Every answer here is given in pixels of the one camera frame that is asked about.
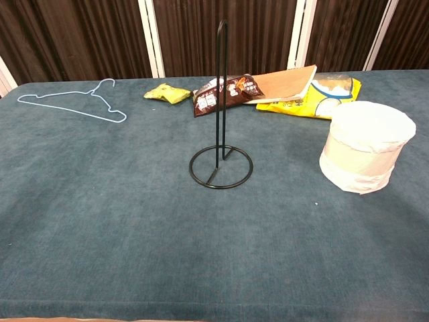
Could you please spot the brown snack bag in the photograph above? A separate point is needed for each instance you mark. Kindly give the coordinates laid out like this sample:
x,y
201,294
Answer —
x,y
234,92

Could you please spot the yellow plastic food bag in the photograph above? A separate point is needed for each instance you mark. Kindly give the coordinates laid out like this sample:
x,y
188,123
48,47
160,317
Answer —
x,y
318,99

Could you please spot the black metal paper holder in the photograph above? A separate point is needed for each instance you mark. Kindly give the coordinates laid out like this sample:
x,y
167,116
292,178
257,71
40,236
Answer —
x,y
221,100

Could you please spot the white paper towel roll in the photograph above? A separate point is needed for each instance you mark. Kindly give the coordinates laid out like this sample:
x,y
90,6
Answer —
x,y
365,147

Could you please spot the blue-green table cloth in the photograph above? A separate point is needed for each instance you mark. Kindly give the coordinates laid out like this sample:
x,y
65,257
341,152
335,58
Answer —
x,y
134,218

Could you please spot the small yellow-green snack packet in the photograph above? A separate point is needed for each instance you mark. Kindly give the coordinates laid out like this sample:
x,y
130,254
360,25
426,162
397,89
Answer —
x,y
167,93

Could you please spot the brown curtain folding screen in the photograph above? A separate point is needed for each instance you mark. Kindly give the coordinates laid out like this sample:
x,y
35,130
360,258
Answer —
x,y
94,33

